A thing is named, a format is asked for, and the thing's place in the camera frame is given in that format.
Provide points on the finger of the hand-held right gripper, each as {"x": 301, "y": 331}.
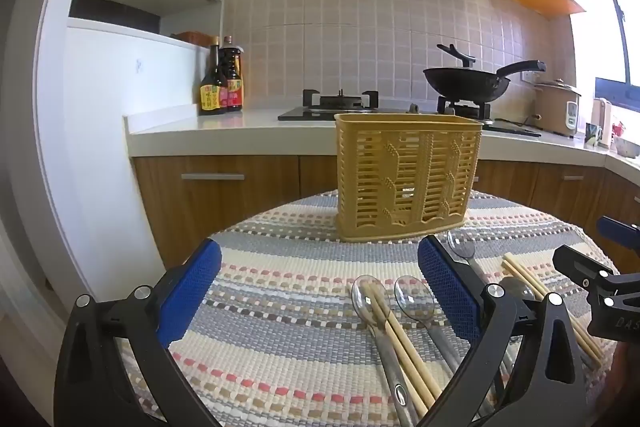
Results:
{"x": 620, "y": 232}
{"x": 580, "y": 267}

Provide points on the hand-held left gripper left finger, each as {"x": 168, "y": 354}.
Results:
{"x": 192, "y": 282}

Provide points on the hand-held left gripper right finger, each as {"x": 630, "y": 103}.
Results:
{"x": 447, "y": 287}

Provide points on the stainless steel spoon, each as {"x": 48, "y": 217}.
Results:
{"x": 517, "y": 287}
{"x": 361, "y": 302}
{"x": 460, "y": 247}
{"x": 415, "y": 299}

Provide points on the wooden chopstick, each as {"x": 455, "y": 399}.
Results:
{"x": 400, "y": 357}
{"x": 417, "y": 357}
{"x": 520, "y": 279}
{"x": 530, "y": 277}

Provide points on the yellow plastic utensil basket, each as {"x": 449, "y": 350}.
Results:
{"x": 400, "y": 167}

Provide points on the wooden base cabinet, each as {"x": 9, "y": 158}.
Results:
{"x": 225, "y": 217}

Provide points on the striped woven tablecloth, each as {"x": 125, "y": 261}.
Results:
{"x": 280, "y": 307}

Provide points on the dark green mug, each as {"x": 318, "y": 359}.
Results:
{"x": 593, "y": 134}

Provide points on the white thermos jug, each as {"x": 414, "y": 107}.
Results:
{"x": 603, "y": 119}

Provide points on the beige rice cooker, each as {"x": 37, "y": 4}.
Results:
{"x": 555, "y": 107}

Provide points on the white kitchen countertop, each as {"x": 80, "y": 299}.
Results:
{"x": 225, "y": 129}

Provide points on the yellow label soy sauce bottle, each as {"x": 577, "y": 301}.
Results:
{"x": 212, "y": 94}

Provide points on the red label sauce bottle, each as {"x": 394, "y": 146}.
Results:
{"x": 234, "y": 92}

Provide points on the black wok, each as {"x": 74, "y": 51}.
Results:
{"x": 465, "y": 84}

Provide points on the dark framed window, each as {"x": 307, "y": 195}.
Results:
{"x": 607, "y": 22}

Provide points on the black glass gas stove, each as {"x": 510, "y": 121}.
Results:
{"x": 320, "y": 113}

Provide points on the white wall socket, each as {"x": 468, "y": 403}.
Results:
{"x": 526, "y": 77}

